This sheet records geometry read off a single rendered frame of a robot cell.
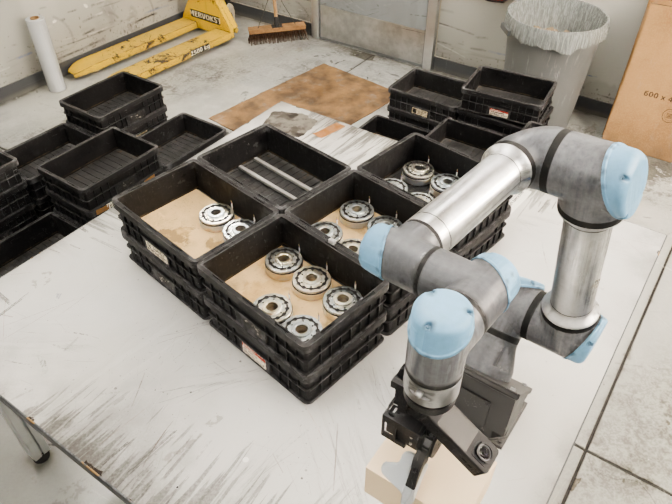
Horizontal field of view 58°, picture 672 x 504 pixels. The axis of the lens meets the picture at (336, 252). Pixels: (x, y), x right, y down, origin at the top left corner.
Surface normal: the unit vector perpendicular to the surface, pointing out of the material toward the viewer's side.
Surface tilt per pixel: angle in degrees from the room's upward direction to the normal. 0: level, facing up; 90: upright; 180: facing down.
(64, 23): 90
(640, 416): 0
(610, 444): 0
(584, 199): 98
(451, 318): 1
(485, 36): 90
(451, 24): 90
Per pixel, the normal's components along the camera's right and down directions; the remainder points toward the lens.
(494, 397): -0.58, 0.54
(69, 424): 0.00, -0.75
